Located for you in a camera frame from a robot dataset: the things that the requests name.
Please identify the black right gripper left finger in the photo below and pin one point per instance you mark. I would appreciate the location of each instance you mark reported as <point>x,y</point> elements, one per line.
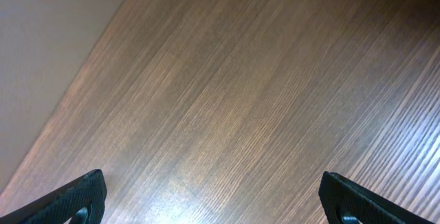
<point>79,201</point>

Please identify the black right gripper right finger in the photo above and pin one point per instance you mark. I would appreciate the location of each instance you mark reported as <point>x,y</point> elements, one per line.
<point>344,201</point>

